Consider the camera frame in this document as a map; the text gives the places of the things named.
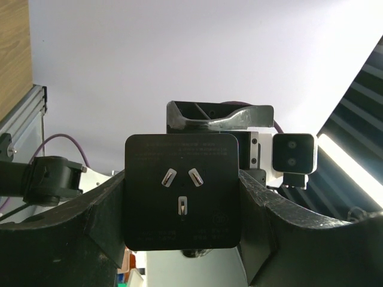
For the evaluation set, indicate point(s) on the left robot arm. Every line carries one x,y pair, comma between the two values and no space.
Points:
45,182

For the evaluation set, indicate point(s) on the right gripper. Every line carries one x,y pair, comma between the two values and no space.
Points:
255,149

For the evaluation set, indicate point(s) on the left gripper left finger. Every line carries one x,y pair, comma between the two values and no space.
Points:
78,243

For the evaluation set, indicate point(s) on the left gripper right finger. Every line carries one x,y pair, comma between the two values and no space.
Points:
284,244

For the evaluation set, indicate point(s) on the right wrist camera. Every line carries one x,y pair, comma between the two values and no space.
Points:
295,155

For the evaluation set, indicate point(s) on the black cube socket adapter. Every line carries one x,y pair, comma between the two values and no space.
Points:
181,192

